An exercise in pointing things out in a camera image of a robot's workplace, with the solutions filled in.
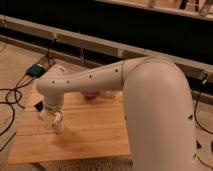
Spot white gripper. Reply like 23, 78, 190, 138
37, 101, 63, 126

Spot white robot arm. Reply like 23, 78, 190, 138
36, 57, 197, 171

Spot white ceramic cup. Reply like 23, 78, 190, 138
45, 118, 64, 134

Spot black rectangular block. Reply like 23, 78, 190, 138
34, 101, 43, 112

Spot dark red round object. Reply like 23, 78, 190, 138
82, 92, 99, 99

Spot wooden table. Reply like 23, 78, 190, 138
8, 89, 130, 164

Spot black power adapter box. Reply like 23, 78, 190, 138
26, 64, 45, 78

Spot long wooden beam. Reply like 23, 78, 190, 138
0, 14, 213, 83

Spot black floor cables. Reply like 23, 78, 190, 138
0, 39, 59, 153

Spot black cable right side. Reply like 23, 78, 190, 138
191, 74, 213, 169

